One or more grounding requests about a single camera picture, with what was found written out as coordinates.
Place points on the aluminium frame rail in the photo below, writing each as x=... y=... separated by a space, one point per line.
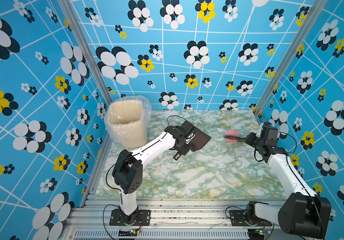
x=170 y=220

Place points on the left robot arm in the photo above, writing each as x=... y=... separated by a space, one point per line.
x=128 y=170

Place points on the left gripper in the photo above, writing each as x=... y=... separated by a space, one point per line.
x=183 y=152

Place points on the beige trash bin with liner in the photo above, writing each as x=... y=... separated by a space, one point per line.
x=127 y=120

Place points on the pink paper scrap right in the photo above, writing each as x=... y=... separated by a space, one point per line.
x=233 y=133

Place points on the cartoon face hand brush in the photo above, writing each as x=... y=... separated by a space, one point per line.
x=234 y=139

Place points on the black dustpan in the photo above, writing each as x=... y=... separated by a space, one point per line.
x=199 y=140

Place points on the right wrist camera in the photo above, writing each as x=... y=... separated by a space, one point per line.
x=259 y=132

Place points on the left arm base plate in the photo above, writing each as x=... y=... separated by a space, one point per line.
x=137 y=218

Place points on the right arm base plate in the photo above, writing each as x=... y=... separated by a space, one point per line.
x=244 y=218

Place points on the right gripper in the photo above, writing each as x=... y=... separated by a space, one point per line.
x=255 y=136

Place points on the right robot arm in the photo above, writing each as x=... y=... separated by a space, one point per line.
x=304 y=213

